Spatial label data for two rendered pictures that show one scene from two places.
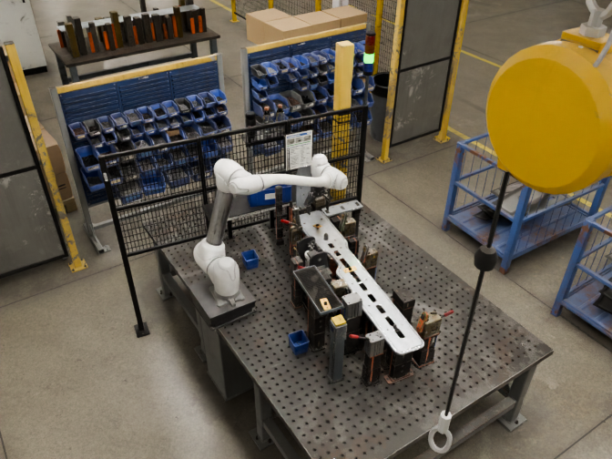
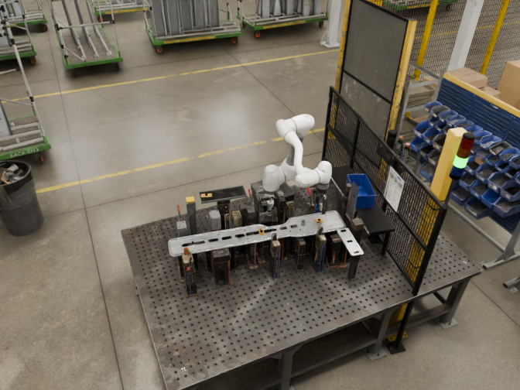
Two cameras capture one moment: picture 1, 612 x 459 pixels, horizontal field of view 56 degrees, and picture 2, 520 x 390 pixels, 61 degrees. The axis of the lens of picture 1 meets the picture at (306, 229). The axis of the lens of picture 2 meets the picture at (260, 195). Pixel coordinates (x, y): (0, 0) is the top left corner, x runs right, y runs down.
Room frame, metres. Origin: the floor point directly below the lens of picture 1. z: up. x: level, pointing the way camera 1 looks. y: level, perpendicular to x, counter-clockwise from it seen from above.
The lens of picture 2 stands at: (3.07, -2.78, 3.33)
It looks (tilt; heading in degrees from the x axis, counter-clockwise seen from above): 38 degrees down; 99
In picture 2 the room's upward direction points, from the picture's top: 1 degrees clockwise
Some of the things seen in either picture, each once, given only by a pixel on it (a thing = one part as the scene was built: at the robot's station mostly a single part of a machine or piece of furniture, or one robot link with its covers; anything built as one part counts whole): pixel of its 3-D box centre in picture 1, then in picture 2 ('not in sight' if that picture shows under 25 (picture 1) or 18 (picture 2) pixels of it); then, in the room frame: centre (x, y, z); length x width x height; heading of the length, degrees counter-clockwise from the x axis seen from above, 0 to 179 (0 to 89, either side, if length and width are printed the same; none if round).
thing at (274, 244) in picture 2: (368, 271); (275, 258); (2.82, -0.41, 0.87); 0.12 x 0.09 x 0.35; 115
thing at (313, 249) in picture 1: (312, 275); (266, 218); (2.70, -0.05, 0.94); 0.18 x 0.13 x 0.49; 25
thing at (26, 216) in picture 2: not in sight; (15, 200); (-0.05, 0.43, 0.36); 0.54 x 0.50 x 0.73; 124
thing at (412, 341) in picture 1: (352, 271); (258, 233); (2.68, -0.29, 1.00); 1.38 x 0.22 x 0.02; 25
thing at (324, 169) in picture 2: (321, 167); (323, 172); (3.11, -0.09, 1.49); 0.13 x 0.11 x 0.16; 40
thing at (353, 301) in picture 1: (350, 323); (216, 234); (2.33, -0.26, 0.90); 0.13 x 0.10 x 0.41; 115
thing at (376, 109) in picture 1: (388, 108); not in sight; (6.40, -0.98, 0.36); 0.50 x 0.50 x 0.73
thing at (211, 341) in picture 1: (231, 345); not in sight; (2.66, 0.50, 0.33); 0.31 x 0.31 x 0.66; 34
